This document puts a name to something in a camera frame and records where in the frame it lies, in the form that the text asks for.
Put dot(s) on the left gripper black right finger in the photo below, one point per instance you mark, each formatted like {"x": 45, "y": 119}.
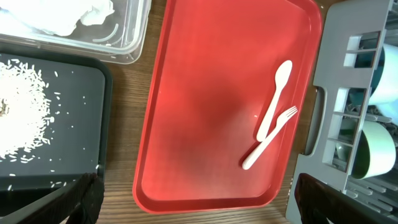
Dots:
{"x": 319, "y": 203}

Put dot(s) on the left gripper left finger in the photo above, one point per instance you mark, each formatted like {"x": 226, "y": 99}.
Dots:
{"x": 78, "y": 202}

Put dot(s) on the green bowl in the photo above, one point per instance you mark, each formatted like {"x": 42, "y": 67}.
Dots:
{"x": 376, "y": 152}

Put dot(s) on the white plastic fork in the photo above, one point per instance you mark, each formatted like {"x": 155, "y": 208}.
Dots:
{"x": 281, "y": 121}

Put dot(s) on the rice and food scraps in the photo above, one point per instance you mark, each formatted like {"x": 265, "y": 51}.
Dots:
{"x": 25, "y": 109}

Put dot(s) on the light blue bowl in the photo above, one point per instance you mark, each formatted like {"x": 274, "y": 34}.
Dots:
{"x": 384, "y": 84}

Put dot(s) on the white plastic spoon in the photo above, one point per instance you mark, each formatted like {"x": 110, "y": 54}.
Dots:
{"x": 281, "y": 78}

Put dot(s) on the black waste tray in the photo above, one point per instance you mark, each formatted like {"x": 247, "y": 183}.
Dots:
{"x": 81, "y": 90}

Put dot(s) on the clear plastic waste bin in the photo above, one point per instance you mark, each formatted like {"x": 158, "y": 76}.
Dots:
{"x": 119, "y": 39}

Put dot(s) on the grey dishwasher rack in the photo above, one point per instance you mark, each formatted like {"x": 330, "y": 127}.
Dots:
{"x": 352, "y": 41}

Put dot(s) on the red serving tray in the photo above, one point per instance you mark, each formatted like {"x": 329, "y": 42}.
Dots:
{"x": 212, "y": 83}

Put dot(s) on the crumpled white tissue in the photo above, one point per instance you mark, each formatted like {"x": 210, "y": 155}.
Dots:
{"x": 58, "y": 17}

